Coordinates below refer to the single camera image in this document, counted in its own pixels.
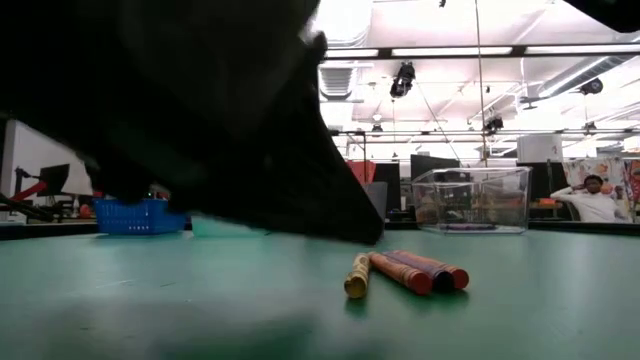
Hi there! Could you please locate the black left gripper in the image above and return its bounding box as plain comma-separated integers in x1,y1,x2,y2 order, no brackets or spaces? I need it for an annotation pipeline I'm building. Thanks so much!
0,0,329,211

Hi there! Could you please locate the purple crayon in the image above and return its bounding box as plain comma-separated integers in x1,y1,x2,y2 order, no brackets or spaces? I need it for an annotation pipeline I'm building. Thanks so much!
383,250,457,294
439,223,497,232

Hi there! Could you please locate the orange fabric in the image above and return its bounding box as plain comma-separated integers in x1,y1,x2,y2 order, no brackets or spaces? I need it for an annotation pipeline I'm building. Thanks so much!
346,159,378,185

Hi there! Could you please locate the grey plastic bin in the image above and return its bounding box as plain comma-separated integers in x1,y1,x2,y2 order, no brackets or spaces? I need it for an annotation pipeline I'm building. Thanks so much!
362,180,389,224

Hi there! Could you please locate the teal plastic bin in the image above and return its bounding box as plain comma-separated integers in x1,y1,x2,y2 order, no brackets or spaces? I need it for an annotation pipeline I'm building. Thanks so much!
191,214,266,238

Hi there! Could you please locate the yellow crayon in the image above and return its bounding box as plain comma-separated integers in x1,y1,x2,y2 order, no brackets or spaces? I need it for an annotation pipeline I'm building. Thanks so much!
343,252,373,300

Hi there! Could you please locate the black monitor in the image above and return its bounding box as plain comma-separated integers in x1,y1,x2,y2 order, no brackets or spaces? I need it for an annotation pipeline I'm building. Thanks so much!
36,162,72,198
409,153,461,184

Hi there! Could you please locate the white board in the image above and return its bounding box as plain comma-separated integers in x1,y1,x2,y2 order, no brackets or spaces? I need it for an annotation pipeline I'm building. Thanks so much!
61,164,95,197

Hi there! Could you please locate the white LED light strip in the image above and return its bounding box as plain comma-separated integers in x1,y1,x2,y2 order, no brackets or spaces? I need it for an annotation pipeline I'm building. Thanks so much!
391,46,514,57
524,43,640,55
324,48,380,60

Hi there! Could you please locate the blue plastic basket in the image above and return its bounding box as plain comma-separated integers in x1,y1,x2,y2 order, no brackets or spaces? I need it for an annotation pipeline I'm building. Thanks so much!
93,198,189,237

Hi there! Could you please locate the clear plastic bin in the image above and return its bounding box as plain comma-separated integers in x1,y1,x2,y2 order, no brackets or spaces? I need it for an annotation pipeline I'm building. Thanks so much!
411,165,535,236

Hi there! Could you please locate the person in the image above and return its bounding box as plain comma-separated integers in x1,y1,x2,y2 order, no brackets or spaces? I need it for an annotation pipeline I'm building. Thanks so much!
549,173,633,224

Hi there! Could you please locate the red flower print fabric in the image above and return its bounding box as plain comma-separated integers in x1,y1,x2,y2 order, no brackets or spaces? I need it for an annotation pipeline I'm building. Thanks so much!
628,158,640,221

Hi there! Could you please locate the silver ventilation duct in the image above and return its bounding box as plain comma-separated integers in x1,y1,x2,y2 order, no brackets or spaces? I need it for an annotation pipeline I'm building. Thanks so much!
314,0,375,101

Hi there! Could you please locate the black table frame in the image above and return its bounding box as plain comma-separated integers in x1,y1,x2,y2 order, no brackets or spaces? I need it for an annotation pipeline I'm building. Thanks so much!
0,219,640,241

